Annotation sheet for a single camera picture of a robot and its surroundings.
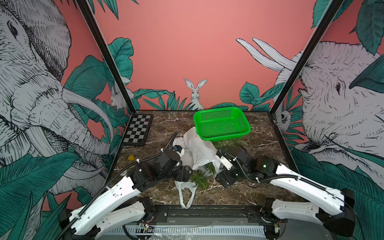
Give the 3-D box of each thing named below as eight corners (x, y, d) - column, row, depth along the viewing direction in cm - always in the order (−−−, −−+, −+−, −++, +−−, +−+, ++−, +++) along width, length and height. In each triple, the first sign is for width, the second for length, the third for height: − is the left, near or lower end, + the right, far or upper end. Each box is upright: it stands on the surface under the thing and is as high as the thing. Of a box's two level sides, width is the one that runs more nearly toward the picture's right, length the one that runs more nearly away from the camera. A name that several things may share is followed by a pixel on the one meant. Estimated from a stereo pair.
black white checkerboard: (124, 145, 102) (122, 143, 99) (135, 116, 120) (134, 113, 117) (144, 145, 102) (143, 143, 99) (152, 116, 120) (151, 113, 117)
